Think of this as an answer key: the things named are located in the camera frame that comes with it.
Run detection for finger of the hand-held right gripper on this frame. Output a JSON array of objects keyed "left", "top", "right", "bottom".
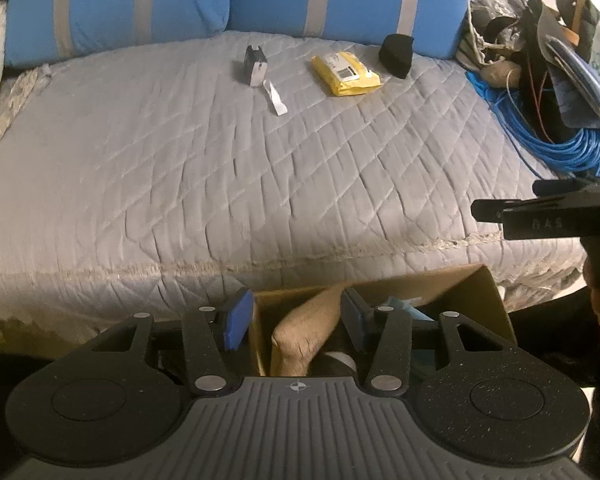
[
  {"left": 532, "top": 178, "right": 589, "bottom": 196},
  {"left": 471, "top": 192, "right": 600, "bottom": 223}
]

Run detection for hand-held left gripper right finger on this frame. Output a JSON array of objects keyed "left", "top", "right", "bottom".
[{"left": 341, "top": 287, "right": 518, "bottom": 397}]

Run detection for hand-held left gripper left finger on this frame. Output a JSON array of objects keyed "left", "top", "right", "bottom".
[{"left": 91, "top": 287, "right": 256, "bottom": 397}]

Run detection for tan cloth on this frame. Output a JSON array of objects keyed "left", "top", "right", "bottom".
[{"left": 270, "top": 282, "right": 348, "bottom": 378}]

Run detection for cardboard box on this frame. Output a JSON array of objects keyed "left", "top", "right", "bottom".
[{"left": 250, "top": 262, "right": 512, "bottom": 378}]

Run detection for black sponge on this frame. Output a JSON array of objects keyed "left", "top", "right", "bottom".
[{"left": 380, "top": 34, "right": 415, "bottom": 80}]

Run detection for yellow wet wipes pack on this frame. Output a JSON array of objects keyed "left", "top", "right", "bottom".
[{"left": 311, "top": 51, "right": 382, "bottom": 97}]

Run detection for small black box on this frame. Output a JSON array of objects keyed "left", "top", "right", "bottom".
[{"left": 243, "top": 45, "right": 270, "bottom": 87}]

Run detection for tan plush toy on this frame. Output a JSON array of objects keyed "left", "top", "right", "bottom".
[{"left": 480, "top": 57, "right": 523, "bottom": 88}]

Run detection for clutter pile of bags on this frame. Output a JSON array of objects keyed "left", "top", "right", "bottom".
[{"left": 460, "top": 0, "right": 600, "bottom": 136}]

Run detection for grey quilted bedspread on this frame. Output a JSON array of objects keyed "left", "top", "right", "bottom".
[{"left": 0, "top": 30, "right": 588, "bottom": 356}]

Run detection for white paper strip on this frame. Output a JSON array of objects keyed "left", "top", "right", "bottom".
[{"left": 262, "top": 80, "right": 287, "bottom": 117}]

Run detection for blue cable coil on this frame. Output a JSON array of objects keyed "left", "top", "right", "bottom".
[{"left": 466, "top": 70, "right": 600, "bottom": 181}]

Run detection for red cable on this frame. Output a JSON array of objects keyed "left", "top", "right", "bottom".
[{"left": 524, "top": 10, "right": 556, "bottom": 141}]

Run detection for white rope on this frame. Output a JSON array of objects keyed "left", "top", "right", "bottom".
[{"left": 466, "top": 0, "right": 487, "bottom": 61}]

